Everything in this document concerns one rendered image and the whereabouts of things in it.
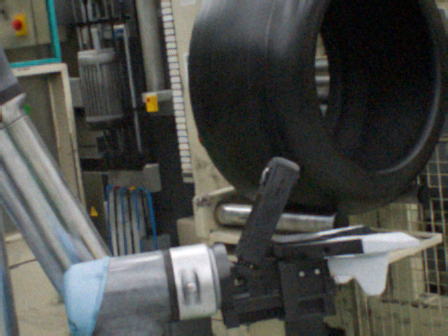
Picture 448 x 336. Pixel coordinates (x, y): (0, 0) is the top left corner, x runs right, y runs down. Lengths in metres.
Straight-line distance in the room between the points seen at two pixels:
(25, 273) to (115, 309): 1.22
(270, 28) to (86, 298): 0.91
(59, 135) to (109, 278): 1.32
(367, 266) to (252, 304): 0.12
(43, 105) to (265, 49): 0.68
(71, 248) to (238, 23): 0.84
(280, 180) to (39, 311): 1.30
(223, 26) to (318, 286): 0.94
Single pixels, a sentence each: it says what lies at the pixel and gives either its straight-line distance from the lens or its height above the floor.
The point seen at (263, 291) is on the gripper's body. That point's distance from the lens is 0.98.
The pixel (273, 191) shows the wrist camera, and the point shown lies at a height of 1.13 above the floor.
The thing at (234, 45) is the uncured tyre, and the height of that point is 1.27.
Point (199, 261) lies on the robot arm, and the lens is 0.95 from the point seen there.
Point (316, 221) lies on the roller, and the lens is 1.87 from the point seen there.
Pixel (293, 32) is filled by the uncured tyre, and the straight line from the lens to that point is 1.74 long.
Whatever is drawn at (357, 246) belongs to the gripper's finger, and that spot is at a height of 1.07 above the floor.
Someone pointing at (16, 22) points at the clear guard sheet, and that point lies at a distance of 2.19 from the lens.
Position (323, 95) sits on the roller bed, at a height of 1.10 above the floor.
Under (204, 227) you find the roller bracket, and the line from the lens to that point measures 2.06.
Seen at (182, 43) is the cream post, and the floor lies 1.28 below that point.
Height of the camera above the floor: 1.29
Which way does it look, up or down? 8 degrees down
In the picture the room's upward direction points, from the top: 7 degrees counter-clockwise
